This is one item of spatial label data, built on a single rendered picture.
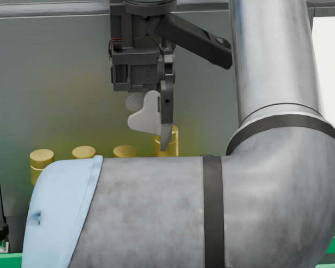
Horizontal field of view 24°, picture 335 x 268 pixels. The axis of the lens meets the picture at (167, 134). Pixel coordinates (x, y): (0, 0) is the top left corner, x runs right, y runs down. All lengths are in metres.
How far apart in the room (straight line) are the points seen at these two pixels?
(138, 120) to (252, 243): 0.52
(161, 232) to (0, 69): 0.68
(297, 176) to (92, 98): 0.66
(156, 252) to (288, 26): 0.26
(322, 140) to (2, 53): 0.66
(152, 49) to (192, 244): 0.50
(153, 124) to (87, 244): 0.52
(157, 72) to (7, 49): 0.26
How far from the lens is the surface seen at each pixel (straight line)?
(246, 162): 0.56
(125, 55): 0.99
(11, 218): 1.33
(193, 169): 0.55
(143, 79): 1.01
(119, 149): 1.09
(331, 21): 1.19
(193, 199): 0.53
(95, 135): 1.21
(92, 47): 1.15
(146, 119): 1.03
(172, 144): 1.07
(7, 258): 1.23
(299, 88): 0.64
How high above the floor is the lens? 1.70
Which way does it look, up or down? 28 degrees down
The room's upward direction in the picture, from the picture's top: straight up
